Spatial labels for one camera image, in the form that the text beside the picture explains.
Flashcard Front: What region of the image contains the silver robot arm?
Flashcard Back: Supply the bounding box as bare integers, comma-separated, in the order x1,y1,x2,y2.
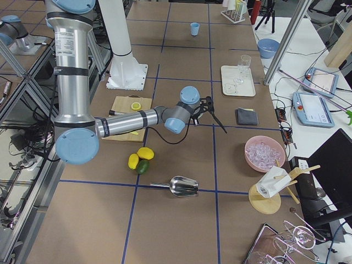
45,1,200,164
1,15,50,56

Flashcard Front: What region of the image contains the black monitor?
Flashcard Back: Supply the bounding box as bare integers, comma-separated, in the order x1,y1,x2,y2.
291,128,352,229

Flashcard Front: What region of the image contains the yellow lemon upper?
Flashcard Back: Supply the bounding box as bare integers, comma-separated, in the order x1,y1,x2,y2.
137,147,155,160

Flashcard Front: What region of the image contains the lemon half slice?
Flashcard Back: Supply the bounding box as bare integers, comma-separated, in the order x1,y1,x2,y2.
130,102,142,111

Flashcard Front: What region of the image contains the red cylinder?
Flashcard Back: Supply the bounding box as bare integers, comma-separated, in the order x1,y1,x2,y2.
250,0,262,25

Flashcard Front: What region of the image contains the wooden cutting board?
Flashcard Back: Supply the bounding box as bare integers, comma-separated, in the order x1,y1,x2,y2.
103,96,152,142

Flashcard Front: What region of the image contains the metal ice scoop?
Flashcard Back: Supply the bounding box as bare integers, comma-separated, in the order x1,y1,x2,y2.
150,176,199,197

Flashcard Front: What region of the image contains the grey folded cloth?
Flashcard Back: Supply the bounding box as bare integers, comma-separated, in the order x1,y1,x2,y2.
235,108,259,125

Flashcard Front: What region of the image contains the pink bowl with ice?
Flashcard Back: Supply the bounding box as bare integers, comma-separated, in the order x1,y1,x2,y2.
244,136,286,172

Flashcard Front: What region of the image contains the clear glass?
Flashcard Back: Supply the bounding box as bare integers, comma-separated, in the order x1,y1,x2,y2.
234,54,251,85

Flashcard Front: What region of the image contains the near teach pendant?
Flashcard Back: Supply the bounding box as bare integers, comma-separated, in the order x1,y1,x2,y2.
292,92,335,128

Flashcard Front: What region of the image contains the far teach pendant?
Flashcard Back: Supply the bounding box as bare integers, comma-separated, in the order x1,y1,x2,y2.
303,67,339,98

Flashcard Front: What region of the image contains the wooden mug stand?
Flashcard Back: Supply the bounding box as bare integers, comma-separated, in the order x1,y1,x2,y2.
249,165,321,215

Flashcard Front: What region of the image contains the green lime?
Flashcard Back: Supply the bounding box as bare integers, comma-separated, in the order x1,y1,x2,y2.
136,159,150,174

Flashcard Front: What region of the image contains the black tripod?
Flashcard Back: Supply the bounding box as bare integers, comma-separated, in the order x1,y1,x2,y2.
255,0,276,34

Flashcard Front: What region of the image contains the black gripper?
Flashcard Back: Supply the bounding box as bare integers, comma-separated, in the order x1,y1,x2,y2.
191,113,199,126

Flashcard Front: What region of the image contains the cream bear tray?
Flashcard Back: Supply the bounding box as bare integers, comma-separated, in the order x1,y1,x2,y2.
221,65,256,97

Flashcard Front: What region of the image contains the aluminium frame post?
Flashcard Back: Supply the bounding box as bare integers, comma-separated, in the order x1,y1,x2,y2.
263,0,312,86

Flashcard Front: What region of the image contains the light blue cup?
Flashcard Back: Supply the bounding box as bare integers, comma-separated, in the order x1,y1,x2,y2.
190,22,200,36

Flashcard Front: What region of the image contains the white mug on stand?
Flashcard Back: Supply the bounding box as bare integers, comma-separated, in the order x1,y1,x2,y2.
255,166,291,198

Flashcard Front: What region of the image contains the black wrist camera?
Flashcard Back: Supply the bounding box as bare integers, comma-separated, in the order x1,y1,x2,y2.
199,96,215,114

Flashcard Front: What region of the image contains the yellow lemon near green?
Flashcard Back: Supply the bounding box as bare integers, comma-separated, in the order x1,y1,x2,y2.
128,153,140,170

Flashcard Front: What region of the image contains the blue bowl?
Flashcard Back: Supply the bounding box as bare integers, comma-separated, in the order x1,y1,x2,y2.
257,38,280,59

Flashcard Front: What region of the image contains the teach pendant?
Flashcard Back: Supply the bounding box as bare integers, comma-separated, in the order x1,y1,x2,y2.
303,67,339,98
292,92,335,128

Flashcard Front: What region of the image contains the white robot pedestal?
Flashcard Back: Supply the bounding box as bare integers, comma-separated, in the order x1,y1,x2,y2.
99,0,148,91

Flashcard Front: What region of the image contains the white cup rack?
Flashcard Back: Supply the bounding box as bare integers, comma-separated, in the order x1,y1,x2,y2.
221,0,247,24

